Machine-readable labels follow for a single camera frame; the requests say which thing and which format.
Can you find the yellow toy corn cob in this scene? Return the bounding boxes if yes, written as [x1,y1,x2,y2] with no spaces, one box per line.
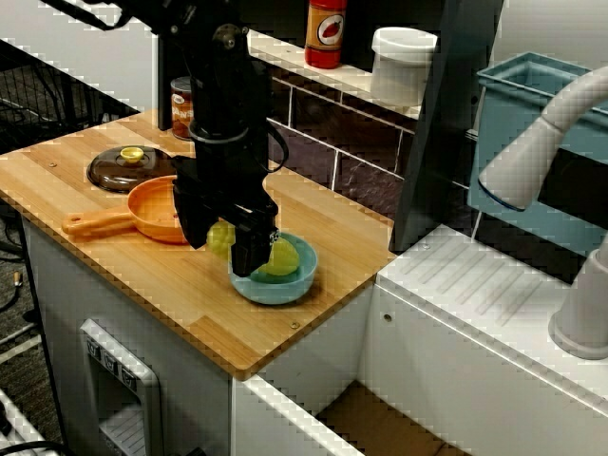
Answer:
[206,220,301,278]

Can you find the white plastic container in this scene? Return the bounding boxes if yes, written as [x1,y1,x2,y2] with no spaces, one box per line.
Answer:
[369,27,439,108]

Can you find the white toy sink unit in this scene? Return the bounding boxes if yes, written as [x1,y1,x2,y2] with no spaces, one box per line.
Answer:
[230,222,608,456]

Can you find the toy beans can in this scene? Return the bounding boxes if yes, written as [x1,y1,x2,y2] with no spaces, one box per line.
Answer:
[170,76,197,142]

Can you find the grey toy faucet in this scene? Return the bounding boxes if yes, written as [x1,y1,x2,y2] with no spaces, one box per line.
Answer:
[477,64,608,362]

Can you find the brown transparent pan lid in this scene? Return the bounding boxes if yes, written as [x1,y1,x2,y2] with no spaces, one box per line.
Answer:
[86,145,178,194]

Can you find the wide black kitchen pillar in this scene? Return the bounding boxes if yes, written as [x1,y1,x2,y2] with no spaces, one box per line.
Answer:
[388,0,505,256]

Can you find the white toy fridge dispenser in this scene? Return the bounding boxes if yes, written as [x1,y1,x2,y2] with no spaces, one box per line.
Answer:
[78,317,162,456]

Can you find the teal kitchen cabinet box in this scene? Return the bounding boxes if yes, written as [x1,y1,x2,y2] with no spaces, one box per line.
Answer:
[465,50,608,260]

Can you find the white tiled shelf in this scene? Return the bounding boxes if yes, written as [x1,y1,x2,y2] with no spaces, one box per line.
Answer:
[246,28,428,120]

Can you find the narrow black shelf post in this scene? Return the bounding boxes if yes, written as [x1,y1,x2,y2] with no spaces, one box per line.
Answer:
[156,32,175,132]

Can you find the orange toy frying pan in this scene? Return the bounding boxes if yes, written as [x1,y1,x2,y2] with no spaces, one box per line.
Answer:
[62,174,191,246]

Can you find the red ketchup bottle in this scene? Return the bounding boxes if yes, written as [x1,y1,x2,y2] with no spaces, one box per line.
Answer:
[304,0,348,70]

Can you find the light blue toy bowl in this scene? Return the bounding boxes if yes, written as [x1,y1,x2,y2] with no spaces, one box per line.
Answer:
[228,231,318,306]

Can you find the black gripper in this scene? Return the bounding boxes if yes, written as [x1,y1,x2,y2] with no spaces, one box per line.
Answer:
[170,154,280,279]

